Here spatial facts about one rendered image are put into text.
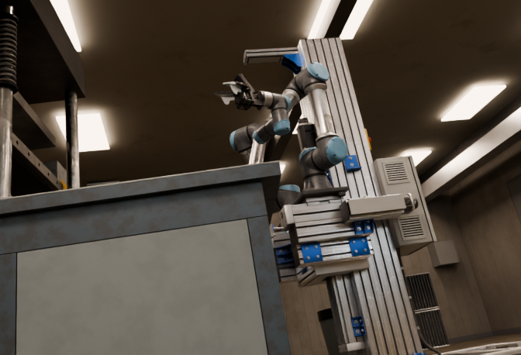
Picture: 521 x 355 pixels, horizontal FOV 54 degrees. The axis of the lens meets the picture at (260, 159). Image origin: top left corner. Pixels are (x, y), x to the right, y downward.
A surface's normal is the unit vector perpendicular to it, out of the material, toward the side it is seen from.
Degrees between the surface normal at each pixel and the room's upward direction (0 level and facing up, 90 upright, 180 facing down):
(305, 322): 90
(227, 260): 90
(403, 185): 90
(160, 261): 90
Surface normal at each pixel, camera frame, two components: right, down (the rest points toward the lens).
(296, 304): 0.15, -0.39
